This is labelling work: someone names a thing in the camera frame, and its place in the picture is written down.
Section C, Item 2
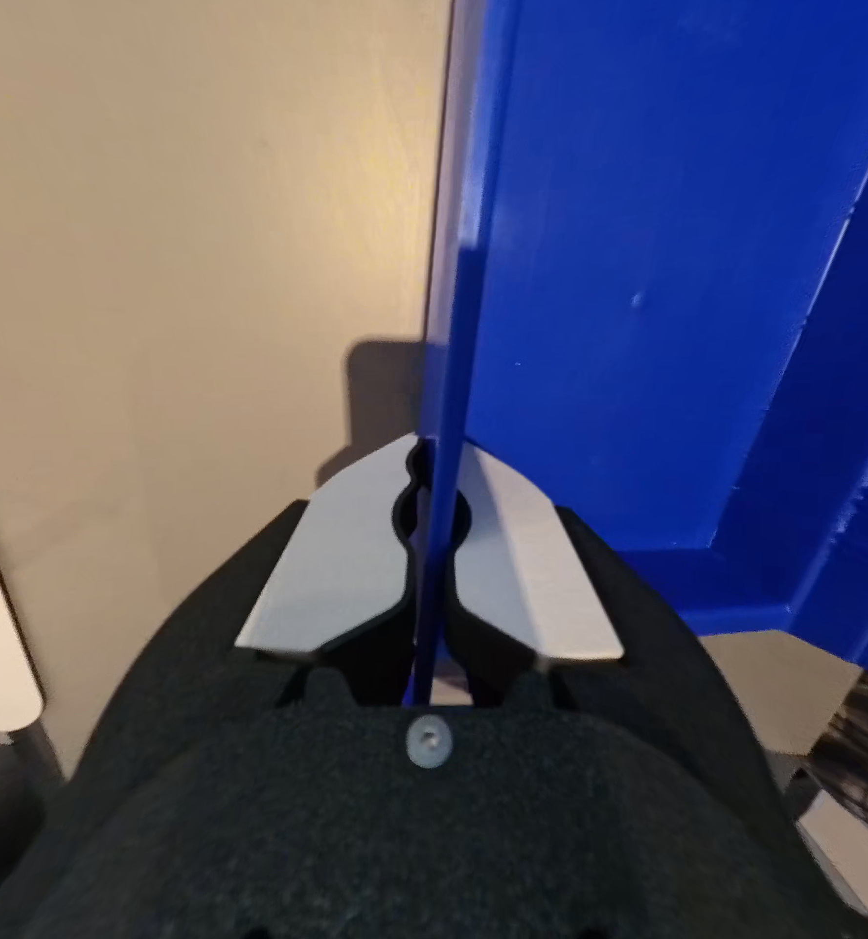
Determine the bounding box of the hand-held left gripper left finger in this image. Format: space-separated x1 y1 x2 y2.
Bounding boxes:
234 433 422 657

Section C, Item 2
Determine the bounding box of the blue parts bin with divider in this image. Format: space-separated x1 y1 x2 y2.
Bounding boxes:
401 0 868 709

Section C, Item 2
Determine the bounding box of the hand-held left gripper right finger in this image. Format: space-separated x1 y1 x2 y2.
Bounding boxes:
445 440 624 665

